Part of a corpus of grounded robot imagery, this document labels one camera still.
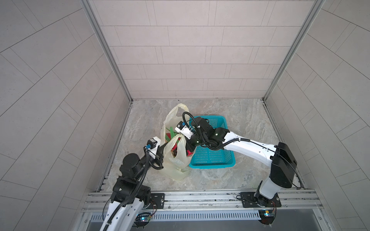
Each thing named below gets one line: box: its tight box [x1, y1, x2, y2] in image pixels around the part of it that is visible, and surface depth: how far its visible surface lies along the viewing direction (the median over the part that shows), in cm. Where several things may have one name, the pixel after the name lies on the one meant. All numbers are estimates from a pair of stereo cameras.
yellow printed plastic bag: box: [160, 103, 194, 181], surface depth 67 cm
